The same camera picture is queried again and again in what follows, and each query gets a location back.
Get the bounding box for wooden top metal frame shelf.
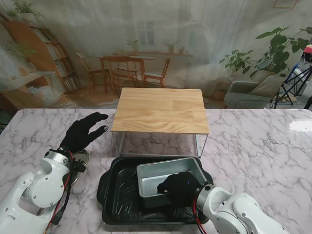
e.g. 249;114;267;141
111;87;210;162

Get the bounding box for printed room scene backdrop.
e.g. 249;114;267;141
0;0;312;110

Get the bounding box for black tripod stand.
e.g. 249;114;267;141
269;64;312;110

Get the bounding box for red black cable bundle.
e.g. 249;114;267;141
50;151;75;227
192;192;208;234

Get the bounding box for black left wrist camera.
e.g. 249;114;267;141
72;159;88;174

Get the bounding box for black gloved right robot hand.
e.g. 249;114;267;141
156;171;205;210

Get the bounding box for silver rectangular baking tin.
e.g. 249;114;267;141
136;157;205;209

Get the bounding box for black patterned baking tray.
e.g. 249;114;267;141
97;156;215;225

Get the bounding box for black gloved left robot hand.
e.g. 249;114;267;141
59;113;110;154

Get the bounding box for oval stainless steel plate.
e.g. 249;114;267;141
65;149;90;183

